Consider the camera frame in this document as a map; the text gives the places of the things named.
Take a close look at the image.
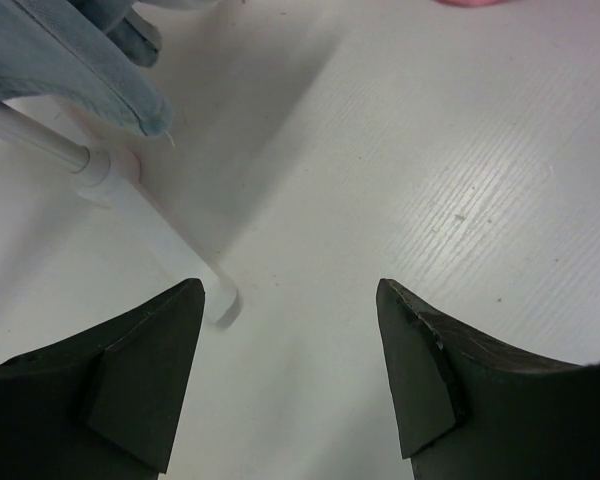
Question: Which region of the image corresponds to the white clothes rack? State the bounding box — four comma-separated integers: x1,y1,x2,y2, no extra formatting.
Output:
0,102,239,325

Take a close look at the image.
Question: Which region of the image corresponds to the light blue denim garment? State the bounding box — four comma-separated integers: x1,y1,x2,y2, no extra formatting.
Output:
0,1,174,137

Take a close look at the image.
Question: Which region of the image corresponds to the pink t shirt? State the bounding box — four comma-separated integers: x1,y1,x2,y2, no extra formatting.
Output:
437,0,502,8

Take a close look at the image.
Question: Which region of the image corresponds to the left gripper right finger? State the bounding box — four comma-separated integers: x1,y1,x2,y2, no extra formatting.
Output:
376,279,600,479

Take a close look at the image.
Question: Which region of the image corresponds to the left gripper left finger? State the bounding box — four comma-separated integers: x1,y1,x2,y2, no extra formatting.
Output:
0,279,205,479

